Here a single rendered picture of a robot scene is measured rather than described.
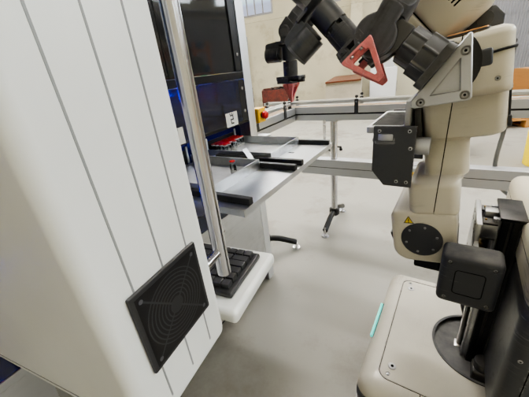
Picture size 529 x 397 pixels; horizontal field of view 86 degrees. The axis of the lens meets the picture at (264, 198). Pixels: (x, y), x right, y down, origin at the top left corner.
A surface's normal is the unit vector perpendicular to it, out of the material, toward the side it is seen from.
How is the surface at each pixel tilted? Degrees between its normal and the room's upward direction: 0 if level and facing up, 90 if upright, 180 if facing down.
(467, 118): 90
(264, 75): 90
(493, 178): 90
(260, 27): 90
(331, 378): 0
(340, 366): 0
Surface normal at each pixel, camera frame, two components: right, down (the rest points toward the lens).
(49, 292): -0.40, 0.42
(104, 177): 0.91, 0.07
